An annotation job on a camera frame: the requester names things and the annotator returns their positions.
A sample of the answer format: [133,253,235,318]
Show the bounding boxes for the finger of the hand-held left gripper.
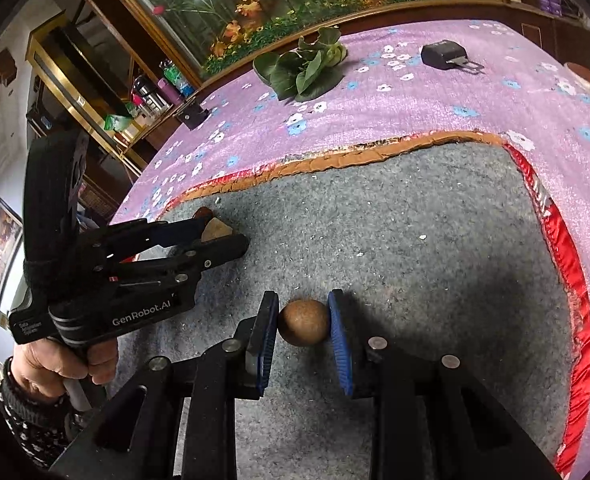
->
[125,215,216,257]
[125,233,252,282]

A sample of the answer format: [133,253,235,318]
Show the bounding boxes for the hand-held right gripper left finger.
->
[49,290,280,480]

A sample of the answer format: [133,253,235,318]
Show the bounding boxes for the grey felt mat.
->
[110,130,590,480]

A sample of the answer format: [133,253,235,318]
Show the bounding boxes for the purple floral blanket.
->
[107,20,590,376]

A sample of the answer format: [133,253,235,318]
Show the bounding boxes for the brown longan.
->
[278,299,332,347]

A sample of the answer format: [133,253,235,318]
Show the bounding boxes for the green bok choy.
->
[253,26,348,103]

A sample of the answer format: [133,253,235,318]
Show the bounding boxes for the green packet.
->
[104,114,134,133]

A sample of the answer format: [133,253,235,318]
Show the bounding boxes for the person's left hand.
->
[11,332,120,403]

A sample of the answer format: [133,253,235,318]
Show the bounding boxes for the white thread roll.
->
[564,61,590,106]

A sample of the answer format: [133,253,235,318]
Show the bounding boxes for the black power adapter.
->
[421,41,486,75]

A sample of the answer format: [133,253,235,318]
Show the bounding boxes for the glass display cabinet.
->
[25,10,196,176]

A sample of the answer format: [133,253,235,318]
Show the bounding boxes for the person's left forearm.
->
[0,357,93,471]

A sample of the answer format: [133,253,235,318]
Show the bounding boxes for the green drink bottle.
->
[164,60,196,98]

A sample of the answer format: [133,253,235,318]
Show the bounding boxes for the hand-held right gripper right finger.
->
[326,289,563,480]

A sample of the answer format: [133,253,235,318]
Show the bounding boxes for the beige peeled fruit piece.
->
[201,217,234,242]

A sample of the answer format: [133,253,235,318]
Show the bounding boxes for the small black box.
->
[176,102,210,131]

